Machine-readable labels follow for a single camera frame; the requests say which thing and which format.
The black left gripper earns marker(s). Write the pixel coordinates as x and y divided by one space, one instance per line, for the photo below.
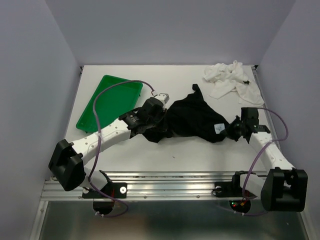
162 113

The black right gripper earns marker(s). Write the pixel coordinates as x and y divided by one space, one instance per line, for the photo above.
229 132

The black t shirt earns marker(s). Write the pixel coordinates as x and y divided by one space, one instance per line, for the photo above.
188 117

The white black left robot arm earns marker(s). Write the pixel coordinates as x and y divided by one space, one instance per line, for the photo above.
69 159

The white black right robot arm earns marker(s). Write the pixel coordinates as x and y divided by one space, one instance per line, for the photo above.
285 187

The white paper label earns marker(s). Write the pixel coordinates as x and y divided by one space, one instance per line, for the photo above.
219 128

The green plastic tray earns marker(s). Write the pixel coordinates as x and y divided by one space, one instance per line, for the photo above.
112 104

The white t shirt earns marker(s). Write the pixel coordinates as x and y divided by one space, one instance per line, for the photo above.
231 78

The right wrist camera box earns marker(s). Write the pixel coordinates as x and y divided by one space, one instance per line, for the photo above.
249 116

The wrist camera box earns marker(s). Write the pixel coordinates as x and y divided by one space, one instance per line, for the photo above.
249 116
162 97

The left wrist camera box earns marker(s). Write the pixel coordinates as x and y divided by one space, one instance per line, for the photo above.
162 97

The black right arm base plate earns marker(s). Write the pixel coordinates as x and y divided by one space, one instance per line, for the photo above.
226 189

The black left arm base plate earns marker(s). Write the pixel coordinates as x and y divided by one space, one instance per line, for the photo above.
116 190

